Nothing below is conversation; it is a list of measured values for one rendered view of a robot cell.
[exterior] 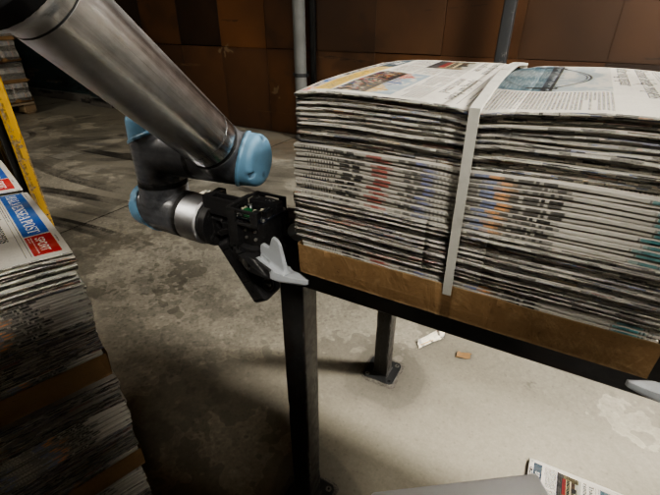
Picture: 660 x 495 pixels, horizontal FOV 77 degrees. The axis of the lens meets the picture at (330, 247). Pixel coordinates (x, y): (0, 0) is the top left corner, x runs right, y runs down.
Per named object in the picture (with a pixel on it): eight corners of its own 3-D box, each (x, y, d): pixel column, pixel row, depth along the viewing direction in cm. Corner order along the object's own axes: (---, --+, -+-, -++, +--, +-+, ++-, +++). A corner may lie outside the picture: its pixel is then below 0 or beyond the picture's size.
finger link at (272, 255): (285, 256, 48) (251, 227, 55) (288, 298, 51) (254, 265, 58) (308, 248, 50) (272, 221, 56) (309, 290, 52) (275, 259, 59)
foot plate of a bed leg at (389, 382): (356, 376, 144) (356, 374, 143) (372, 351, 155) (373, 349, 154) (392, 391, 138) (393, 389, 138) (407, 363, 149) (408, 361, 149)
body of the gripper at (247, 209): (258, 216, 54) (190, 198, 59) (263, 272, 58) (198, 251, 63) (291, 196, 60) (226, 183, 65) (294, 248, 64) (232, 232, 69)
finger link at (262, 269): (258, 273, 53) (232, 246, 59) (259, 284, 54) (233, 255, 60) (291, 262, 55) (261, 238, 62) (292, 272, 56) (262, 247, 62)
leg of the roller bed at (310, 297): (292, 500, 107) (275, 279, 74) (303, 480, 112) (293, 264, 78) (311, 511, 105) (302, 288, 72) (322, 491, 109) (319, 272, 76)
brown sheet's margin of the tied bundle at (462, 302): (416, 307, 47) (420, 277, 45) (474, 209, 68) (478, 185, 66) (470, 325, 45) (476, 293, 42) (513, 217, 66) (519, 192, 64)
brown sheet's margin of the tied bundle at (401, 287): (298, 271, 54) (296, 243, 52) (384, 192, 75) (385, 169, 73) (416, 308, 47) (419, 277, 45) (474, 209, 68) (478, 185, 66)
